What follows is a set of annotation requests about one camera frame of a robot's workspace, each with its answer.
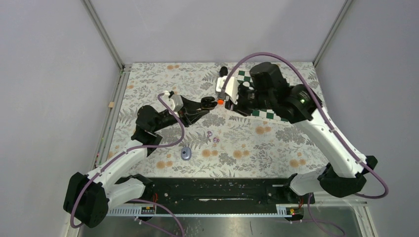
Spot lavender earbuds case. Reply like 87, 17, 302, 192
181, 147, 192, 160

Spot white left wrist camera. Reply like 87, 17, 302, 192
163, 91, 184, 113

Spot green white chessboard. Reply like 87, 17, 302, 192
228, 64, 294, 120

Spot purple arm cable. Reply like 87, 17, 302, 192
69, 92, 186, 237
221, 52, 389, 236

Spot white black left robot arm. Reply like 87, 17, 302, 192
63, 92, 217, 228

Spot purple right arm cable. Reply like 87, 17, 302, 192
221, 52, 389, 236

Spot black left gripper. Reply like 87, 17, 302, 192
153, 96, 210, 132

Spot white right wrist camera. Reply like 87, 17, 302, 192
224, 77, 240, 105

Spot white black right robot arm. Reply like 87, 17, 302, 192
229, 62, 377, 203

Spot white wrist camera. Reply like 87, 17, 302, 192
163, 91, 184, 113
224, 77, 240, 105

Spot floral tablecloth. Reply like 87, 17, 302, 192
109, 63, 328, 178

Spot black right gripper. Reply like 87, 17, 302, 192
225, 83, 275, 118

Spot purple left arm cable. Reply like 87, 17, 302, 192
69, 92, 186, 237

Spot white slotted cable duct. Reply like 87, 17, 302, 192
107, 203, 295, 217

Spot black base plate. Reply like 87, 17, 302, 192
140, 178, 315, 208

